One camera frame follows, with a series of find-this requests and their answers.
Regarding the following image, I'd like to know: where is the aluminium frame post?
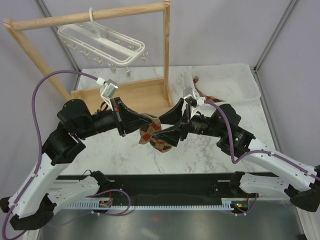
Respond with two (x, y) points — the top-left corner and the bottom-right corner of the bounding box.
(251, 0), (300, 75)
(34, 0), (81, 71)

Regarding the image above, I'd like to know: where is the white plastic clip hanger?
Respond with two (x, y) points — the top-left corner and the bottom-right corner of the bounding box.
(57, 8), (148, 77)

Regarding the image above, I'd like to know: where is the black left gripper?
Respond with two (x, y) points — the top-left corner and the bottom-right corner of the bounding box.
(77, 97), (153, 139)

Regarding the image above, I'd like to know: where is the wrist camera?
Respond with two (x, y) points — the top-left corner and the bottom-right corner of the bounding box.
(96, 77), (119, 110)
(183, 87), (206, 118)

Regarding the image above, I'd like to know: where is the white cable duct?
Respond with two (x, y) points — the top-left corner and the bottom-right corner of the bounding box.
(64, 198), (234, 211)

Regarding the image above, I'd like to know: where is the aluminium frame post right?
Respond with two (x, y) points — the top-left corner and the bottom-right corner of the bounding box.
(251, 0), (300, 75)

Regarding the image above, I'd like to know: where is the white perforated plastic basket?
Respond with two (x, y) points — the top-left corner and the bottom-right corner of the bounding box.
(190, 63), (261, 104)

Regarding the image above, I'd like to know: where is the wooden hanger stand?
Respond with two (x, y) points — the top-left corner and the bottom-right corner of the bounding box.
(3, 0), (173, 116)

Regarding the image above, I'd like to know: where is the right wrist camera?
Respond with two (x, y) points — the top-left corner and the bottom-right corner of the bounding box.
(183, 87), (206, 118)

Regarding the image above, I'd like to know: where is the argyle sock beige orange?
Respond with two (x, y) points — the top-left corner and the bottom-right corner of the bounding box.
(137, 112), (173, 153)

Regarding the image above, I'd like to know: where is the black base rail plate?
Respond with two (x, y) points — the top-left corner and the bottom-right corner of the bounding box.
(54, 171), (286, 207)

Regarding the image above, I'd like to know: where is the aluminium frame post left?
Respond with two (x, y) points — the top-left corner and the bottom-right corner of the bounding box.
(34, 0), (81, 71)

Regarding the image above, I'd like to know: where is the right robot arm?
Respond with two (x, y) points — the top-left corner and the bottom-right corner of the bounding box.
(152, 97), (320, 212)

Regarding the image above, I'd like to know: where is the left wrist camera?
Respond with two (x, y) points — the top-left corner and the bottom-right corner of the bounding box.
(96, 77), (119, 110)

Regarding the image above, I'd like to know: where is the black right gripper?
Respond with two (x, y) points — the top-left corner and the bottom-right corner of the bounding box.
(151, 97), (224, 147)

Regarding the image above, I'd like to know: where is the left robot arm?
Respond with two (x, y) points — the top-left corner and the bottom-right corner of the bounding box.
(0, 97), (152, 231)

